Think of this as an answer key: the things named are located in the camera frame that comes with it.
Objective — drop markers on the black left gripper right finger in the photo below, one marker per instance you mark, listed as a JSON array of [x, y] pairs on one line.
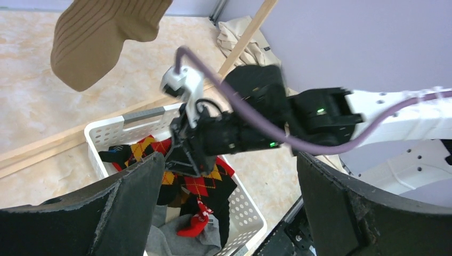
[[350, 217]]

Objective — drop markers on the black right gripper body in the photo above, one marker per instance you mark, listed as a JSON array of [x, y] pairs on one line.
[[193, 151]]

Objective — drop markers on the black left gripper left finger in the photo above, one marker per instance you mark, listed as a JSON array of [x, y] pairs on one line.
[[109, 217]]

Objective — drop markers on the grey sock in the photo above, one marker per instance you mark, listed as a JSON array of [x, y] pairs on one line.
[[164, 240]]

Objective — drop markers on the black blue sock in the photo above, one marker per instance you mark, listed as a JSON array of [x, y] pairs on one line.
[[120, 156]]

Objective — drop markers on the red white patterned sock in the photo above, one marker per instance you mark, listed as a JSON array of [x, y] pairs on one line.
[[197, 222]]

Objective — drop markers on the tan brown sock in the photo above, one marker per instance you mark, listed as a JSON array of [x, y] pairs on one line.
[[89, 37]]

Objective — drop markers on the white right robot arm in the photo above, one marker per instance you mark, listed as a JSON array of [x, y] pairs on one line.
[[329, 121]]

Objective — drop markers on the beige cloth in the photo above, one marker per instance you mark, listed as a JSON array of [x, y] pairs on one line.
[[241, 41]]

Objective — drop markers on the white plastic basket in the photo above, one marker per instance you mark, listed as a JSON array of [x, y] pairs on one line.
[[247, 224]]

